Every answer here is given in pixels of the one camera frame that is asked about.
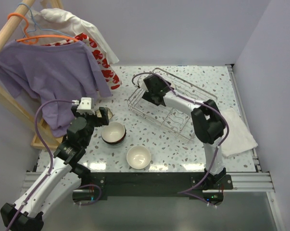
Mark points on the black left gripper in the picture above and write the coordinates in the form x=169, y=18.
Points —
x=102, y=116

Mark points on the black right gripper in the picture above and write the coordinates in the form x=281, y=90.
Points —
x=147, y=96

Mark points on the small white bowl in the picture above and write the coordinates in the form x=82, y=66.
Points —
x=103, y=115

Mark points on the metal wire dish rack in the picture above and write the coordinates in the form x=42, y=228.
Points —
x=168, y=118

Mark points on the dark teal glazed bowl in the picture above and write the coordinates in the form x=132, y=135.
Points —
x=115, y=142

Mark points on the beige ceramic bowl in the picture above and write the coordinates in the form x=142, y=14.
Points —
x=138, y=157

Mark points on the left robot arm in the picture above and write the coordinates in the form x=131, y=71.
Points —
x=26, y=214

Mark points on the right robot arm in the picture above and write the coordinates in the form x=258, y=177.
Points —
x=210, y=127

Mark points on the wooden clothes rack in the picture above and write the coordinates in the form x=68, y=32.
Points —
x=15, y=81

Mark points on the red floral white cloth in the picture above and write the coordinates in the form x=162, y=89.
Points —
x=84, y=63

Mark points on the purple t-shirt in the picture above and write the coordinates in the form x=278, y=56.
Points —
x=44, y=85

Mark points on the orange clothes hanger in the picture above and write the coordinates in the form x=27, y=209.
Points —
x=37, y=37

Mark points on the folded white towel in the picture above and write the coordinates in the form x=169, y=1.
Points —
x=239, y=139

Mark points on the white cloth garment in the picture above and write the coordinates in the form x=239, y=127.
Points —
x=61, y=22

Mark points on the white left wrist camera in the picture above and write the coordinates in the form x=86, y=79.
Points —
x=84, y=105

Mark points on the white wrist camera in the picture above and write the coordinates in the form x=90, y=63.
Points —
x=138, y=84
x=84, y=105

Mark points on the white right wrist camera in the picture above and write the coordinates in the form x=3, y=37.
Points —
x=138, y=84

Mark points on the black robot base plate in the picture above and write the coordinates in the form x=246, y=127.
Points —
x=152, y=184

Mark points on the blue wire hanger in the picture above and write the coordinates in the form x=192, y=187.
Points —
x=36, y=25

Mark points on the aluminium frame rail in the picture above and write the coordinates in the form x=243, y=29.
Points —
x=252, y=182

